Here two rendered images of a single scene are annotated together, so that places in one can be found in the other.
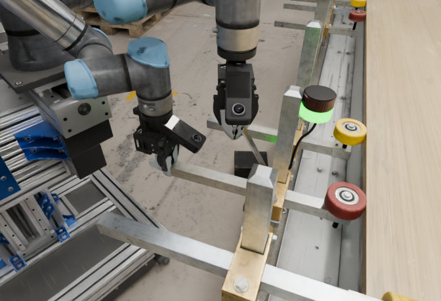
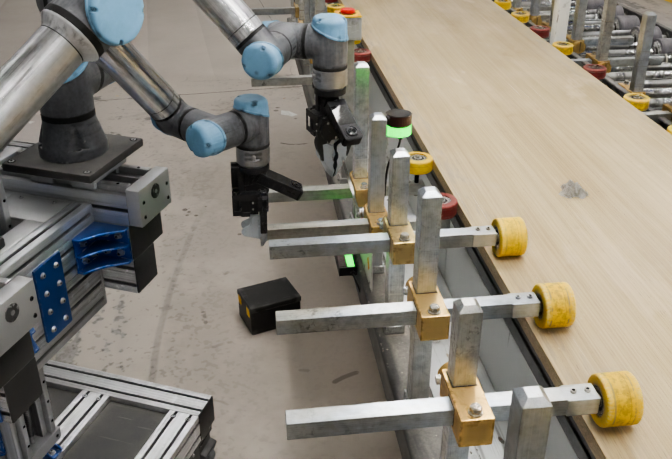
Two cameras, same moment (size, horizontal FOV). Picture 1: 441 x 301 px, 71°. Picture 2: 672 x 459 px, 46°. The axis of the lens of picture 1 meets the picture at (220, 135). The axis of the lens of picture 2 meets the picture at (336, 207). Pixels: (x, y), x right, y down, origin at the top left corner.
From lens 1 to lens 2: 121 cm
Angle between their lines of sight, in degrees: 26
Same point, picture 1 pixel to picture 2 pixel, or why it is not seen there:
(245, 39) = (342, 78)
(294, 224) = not seen: hidden behind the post
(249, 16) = (343, 61)
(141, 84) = (254, 134)
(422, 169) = (488, 172)
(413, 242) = (499, 212)
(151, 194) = not seen: hidden behind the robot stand
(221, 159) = (214, 313)
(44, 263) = not seen: outside the picture
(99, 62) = (222, 119)
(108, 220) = (277, 243)
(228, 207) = (263, 369)
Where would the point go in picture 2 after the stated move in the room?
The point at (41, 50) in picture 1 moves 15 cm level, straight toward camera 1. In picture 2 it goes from (93, 135) to (143, 149)
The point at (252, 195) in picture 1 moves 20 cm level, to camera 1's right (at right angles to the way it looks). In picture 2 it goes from (397, 167) to (480, 149)
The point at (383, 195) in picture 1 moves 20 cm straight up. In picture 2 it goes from (467, 194) to (474, 116)
